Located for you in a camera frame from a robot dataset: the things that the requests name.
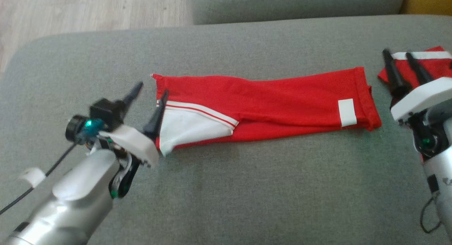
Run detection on red shorts with white stripe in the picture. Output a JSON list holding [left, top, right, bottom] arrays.
[[377, 46, 452, 87]]

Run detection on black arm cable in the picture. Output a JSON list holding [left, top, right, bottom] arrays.
[[420, 195, 444, 234], [0, 120, 106, 216]]

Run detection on large grey sofa seat cushion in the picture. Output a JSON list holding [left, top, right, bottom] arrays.
[[0, 15, 452, 245]]

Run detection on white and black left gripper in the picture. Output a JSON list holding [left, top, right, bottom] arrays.
[[98, 81, 170, 167]]

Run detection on white tape tag on cable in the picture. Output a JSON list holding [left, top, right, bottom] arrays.
[[19, 167, 46, 189]]

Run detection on wide yellow sofa backrest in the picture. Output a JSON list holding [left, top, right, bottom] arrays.
[[399, 0, 452, 16]]

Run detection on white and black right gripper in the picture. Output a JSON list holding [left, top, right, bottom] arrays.
[[382, 49, 452, 122]]

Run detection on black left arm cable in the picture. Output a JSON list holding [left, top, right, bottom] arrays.
[[0, 120, 106, 216]]

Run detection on long grey sofa seat cushion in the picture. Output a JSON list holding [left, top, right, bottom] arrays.
[[191, 0, 406, 25]]

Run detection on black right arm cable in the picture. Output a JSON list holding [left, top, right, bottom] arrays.
[[420, 195, 444, 234]]

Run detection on red jersey with number print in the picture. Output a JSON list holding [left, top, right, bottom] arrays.
[[150, 66, 383, 157]]

